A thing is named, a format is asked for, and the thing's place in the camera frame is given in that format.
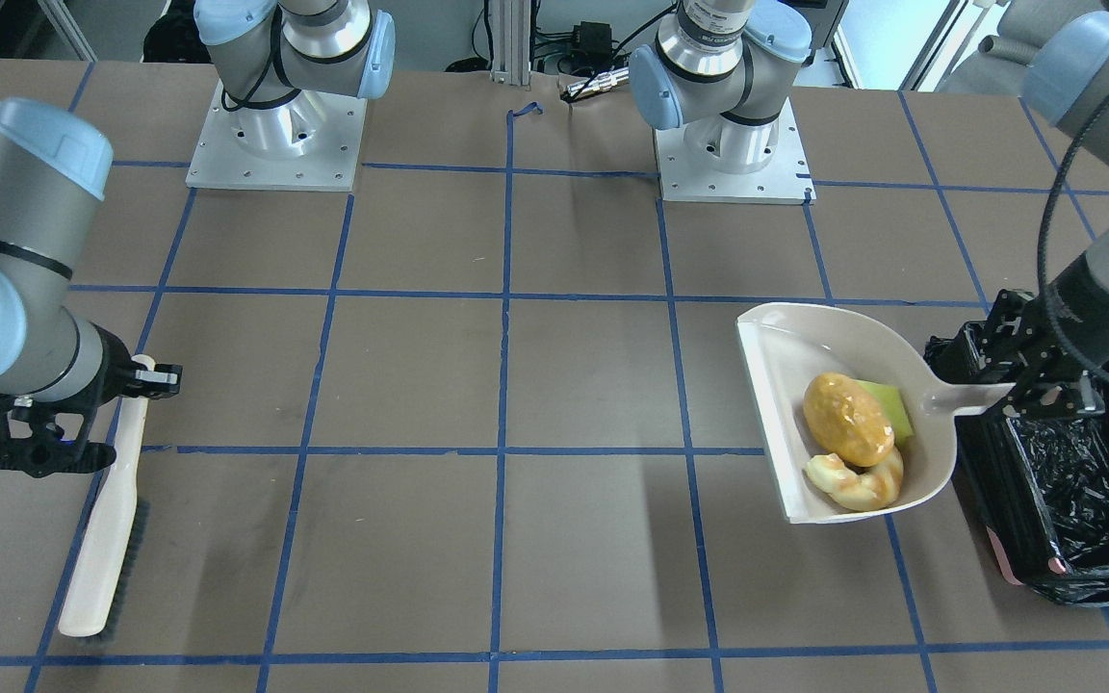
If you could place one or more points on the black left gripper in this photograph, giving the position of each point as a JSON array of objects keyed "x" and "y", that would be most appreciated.
[{"x": 1084, "y": 308}]

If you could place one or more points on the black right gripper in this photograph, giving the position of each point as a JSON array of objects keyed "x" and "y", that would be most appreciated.
[{"x": 113, "y": 361}]

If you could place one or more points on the yellow green sponge piece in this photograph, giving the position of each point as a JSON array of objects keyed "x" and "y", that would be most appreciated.
[{"x": 893, "y": 407}]

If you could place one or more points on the yellow potato toy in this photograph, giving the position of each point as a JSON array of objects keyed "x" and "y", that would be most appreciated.
[{"x": 844, "y": 419}]

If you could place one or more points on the toy croissant bread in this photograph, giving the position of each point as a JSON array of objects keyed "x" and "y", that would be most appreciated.
[{"x": 872, "y": 488}]

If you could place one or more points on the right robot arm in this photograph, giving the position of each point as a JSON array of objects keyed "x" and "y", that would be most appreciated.
[{"x": 56, "y": 369}]

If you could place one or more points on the black lined trash bin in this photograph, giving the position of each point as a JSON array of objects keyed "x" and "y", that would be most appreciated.
[{"x": 1042, "y": 490}]

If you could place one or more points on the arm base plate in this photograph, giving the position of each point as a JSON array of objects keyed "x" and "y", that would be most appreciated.
[
  {"x": 310, "y": 144},
  {"x": 716, "y": 160}
]

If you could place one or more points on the aluminium frame post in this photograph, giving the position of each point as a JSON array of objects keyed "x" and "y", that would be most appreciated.
[{"x": 511, "y": 25}]

